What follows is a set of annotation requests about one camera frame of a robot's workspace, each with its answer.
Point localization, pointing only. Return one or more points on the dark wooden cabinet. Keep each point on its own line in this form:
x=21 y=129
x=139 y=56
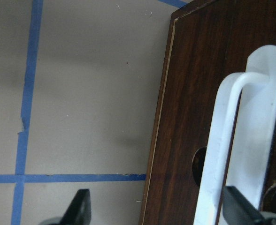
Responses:
x=208 y=40

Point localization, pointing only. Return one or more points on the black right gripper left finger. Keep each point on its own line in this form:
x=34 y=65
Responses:
x=79 y=211

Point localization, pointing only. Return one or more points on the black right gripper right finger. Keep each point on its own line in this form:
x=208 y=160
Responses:
x=237 y=210

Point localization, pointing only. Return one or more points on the white drawer handle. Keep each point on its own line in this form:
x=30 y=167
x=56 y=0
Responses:
x=240 y=137

